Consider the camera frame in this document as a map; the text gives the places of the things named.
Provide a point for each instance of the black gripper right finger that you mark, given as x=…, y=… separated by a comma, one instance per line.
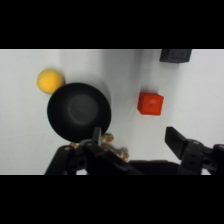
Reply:
x=186, y=150

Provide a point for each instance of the black bowl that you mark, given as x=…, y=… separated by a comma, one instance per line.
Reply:
x=78, y=110

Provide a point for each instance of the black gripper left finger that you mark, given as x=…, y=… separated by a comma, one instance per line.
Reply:
x=87, y=154

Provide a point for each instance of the brown spotted plush toy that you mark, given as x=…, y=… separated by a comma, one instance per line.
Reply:
x=120, y=154

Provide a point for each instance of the yellow ball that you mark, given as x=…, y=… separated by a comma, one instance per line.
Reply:
x=48, y=81

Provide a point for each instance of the red cube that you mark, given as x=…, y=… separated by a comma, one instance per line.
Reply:
x=150, y=104

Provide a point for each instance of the dark grey cube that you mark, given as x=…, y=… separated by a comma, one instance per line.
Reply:
x=175, y=55

